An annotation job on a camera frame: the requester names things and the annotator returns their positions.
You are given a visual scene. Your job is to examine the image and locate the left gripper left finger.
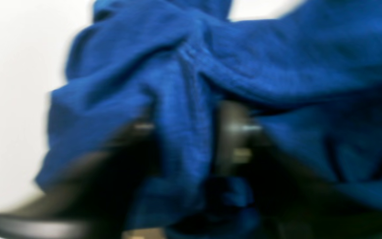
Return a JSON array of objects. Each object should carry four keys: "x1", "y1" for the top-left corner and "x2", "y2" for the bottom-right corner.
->
[{"x1": 0, "y1": 110, "x2": 158, "y2": 239}]

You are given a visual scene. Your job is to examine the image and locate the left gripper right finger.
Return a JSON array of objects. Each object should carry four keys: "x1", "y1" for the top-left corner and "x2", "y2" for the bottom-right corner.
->
[{"x1": 213, "y1": 100, "x2": 382, "y2": 239}]

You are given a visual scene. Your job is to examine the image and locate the dark blue t-shirt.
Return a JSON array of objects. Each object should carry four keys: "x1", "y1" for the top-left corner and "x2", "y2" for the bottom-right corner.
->
[{"x1": 36, "y1": 0, "x2": 382, "y2": 239}]

